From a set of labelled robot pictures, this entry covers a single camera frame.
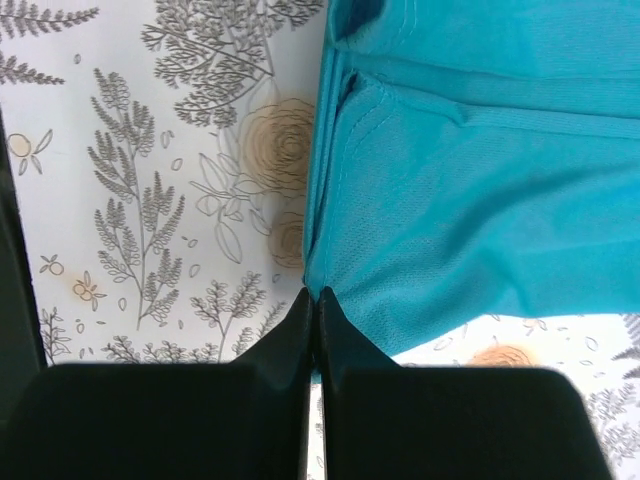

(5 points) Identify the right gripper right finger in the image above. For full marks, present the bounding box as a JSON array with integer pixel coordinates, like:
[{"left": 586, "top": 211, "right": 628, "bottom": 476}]
[{"left": 317, "top": 289, "right": 610, "bottom": 479}]

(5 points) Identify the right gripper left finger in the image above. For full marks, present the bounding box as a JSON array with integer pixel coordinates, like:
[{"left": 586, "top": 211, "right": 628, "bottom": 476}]
[{"left": 1, "top": 291, "right": 313, "bottom": 479}]

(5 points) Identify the teal t shirt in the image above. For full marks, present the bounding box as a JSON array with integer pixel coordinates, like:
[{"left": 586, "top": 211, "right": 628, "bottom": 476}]
[{"left": 304, "top": 1, "right": 639, "bottom": 355}]

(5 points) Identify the floral table mat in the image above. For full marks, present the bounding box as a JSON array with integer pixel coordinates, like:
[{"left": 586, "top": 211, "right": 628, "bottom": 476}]
[{"left": 1, "top": 1, "right": 639, "bottom": 479}]

